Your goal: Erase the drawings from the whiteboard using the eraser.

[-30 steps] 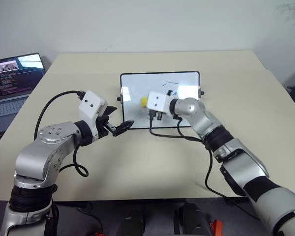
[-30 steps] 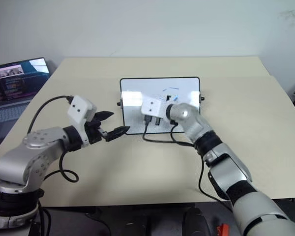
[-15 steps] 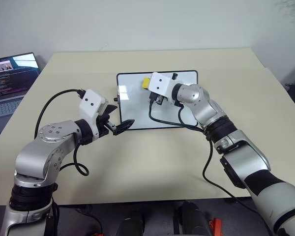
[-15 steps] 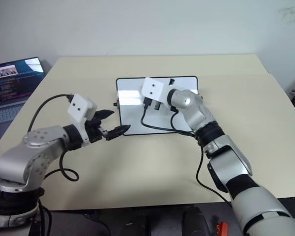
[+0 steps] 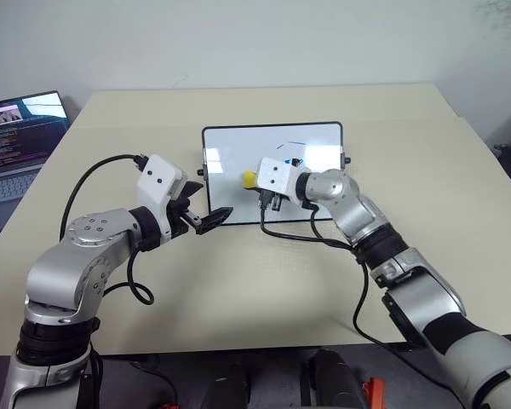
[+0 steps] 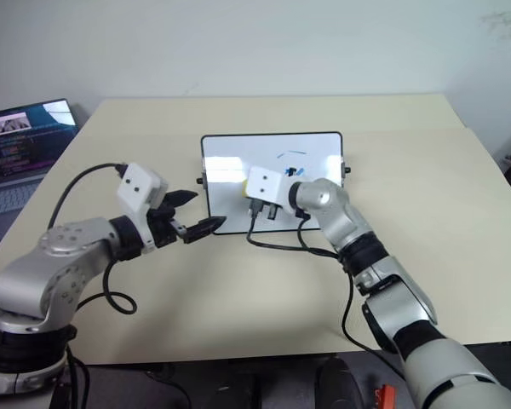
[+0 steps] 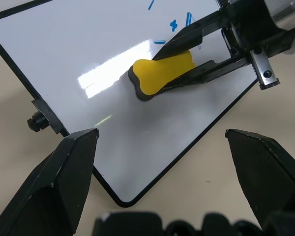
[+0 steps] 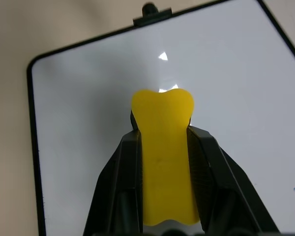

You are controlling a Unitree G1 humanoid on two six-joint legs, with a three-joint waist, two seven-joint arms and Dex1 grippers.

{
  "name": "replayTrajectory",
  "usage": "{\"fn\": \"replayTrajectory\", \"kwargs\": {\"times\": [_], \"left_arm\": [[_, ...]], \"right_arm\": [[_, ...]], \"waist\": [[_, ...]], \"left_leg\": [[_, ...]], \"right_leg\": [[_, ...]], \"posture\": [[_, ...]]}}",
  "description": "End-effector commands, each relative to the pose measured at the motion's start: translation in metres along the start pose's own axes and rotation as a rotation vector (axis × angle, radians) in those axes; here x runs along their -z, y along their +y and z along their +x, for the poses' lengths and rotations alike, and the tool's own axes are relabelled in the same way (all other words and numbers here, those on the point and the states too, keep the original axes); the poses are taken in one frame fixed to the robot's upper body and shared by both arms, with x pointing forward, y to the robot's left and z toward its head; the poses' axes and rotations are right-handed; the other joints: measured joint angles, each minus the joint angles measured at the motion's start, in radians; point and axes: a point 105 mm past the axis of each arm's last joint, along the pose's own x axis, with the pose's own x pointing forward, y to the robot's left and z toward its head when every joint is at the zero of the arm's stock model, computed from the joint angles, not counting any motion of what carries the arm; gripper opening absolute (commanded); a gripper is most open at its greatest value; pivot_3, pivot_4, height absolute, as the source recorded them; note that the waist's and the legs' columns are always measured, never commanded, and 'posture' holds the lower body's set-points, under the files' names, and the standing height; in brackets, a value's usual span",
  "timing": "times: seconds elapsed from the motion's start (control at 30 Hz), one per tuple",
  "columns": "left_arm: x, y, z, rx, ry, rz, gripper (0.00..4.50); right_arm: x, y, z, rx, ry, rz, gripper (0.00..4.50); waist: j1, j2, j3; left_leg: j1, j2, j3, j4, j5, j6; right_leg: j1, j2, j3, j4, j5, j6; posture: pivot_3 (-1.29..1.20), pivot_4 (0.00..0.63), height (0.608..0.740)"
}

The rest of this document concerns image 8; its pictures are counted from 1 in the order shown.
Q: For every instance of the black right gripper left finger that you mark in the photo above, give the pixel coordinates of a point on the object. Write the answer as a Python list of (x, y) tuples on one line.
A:
[(118, 177)]

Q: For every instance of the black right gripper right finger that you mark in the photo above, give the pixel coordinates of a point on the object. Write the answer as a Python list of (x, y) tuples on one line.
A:
[(221, 182)]

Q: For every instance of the yellow bone-shaped whiteboard eraser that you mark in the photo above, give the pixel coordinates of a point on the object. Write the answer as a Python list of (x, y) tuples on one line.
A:
[(165, 137)]

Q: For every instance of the black-framed whiteboard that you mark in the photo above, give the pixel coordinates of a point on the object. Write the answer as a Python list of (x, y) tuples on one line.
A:
[(93, 93)]

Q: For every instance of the black whiteboard hanger clip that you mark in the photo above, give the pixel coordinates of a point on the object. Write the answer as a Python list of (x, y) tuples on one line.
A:
[(151, 14)]

